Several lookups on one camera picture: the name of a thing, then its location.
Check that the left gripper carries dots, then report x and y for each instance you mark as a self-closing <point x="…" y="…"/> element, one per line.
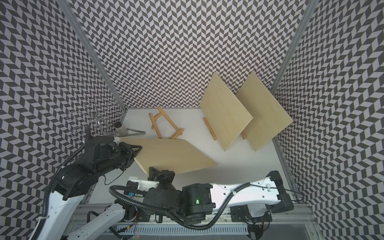
<point x="130" y="153"/>

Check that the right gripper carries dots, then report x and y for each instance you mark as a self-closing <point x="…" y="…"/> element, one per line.
<point x="161" y="176"/>

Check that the plywood board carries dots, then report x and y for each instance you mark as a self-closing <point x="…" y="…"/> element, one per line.
<point x="178" y="156"/>
<point x="227" y="116"/>
<point x="269" y="117"/>

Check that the small wooden easel piece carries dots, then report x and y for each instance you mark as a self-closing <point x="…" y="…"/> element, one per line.
<point x="161" y="119"/>

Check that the wooden easel frame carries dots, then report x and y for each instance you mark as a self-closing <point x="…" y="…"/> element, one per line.
<point x="210" y="128"/>
<point x="244" y="136"/>

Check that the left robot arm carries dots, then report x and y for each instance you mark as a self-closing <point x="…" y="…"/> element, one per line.
<point x="75" y="177"/>

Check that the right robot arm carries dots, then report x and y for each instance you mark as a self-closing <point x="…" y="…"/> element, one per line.
<point x="191" y="205"/>

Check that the metal tongs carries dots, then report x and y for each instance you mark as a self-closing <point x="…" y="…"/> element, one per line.
<point x="133" y="132"/>

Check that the glass spice jar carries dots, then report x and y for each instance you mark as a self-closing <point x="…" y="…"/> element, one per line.
<point x="121" y="129"/>

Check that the wire mug tree stand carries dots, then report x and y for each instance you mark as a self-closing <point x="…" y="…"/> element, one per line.
<point x="91" y="115"/>

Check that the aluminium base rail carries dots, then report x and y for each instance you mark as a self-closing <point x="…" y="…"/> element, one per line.
<point x="237" y="220"/>

